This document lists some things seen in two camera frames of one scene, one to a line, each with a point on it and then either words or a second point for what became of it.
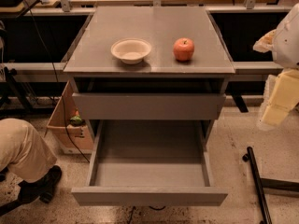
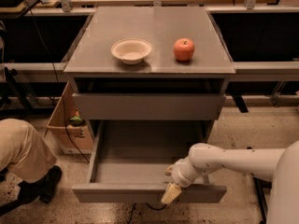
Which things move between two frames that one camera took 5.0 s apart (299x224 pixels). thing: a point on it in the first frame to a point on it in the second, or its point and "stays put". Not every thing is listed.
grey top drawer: (147, 106) stays put
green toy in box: (76, 119) stays put
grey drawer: (150, 163) stays put
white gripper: (287, 46) to (179, 174)
